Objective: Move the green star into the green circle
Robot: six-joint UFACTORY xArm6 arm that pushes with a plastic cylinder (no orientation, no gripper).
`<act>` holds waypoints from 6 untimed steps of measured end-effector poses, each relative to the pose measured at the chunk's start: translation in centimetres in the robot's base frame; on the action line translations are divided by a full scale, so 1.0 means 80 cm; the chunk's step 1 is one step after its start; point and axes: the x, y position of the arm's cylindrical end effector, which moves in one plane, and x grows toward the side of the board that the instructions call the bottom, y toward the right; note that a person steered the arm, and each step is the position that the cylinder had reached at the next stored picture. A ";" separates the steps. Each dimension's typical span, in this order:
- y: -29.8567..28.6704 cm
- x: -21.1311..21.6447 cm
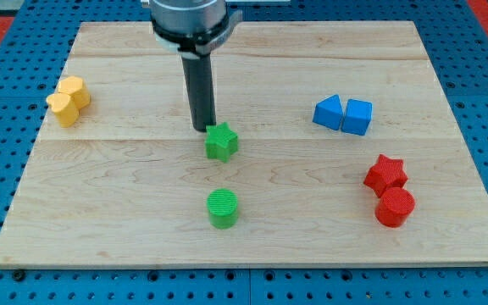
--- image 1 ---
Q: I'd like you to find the blue triangle block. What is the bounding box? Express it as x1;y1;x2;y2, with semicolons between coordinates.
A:
313;95;343;130

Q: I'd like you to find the blue cube block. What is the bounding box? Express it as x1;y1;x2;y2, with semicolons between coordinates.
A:
341;99;373;136

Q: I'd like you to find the green cylinder block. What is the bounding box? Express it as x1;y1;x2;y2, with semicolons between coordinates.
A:
206;188;239;229

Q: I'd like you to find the red star block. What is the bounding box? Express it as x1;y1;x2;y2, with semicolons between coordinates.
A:
363;154;408;197

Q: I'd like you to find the green star block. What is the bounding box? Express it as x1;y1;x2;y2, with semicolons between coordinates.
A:
204;122;239;163

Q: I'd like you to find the yellow hexagon block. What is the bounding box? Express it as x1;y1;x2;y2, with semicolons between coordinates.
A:
57;76;91;109

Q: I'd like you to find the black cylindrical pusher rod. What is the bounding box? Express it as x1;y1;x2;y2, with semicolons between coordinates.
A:
182;55;216;132

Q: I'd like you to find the light wooden board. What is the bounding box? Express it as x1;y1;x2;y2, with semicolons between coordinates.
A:
0;21;488;269

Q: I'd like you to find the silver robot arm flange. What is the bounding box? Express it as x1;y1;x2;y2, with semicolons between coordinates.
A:
147;0;243;60

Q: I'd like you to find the red cylinder block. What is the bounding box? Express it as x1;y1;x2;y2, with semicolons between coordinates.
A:
374;187;415;228

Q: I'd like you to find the yellow heart block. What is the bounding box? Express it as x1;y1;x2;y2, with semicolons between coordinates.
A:
46;93;80;128

